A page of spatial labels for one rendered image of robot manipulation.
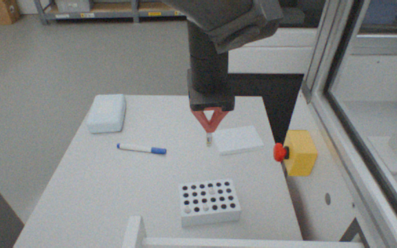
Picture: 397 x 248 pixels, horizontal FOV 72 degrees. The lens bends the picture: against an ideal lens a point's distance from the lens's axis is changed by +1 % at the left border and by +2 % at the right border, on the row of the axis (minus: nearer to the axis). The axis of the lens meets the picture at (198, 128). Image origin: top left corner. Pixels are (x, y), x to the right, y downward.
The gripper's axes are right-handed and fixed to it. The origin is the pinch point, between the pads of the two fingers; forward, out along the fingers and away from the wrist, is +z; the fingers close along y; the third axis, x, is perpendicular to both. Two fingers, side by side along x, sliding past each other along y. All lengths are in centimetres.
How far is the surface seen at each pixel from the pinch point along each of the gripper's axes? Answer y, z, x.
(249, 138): 17.2, 21.2, -13.2
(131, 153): 15.8, 21.4, 19.7
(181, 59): 225, 104, 4
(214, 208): -4.8, 19.3, -0.2
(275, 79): 50, 24, -31
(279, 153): 0.5, 9.7, -14.4
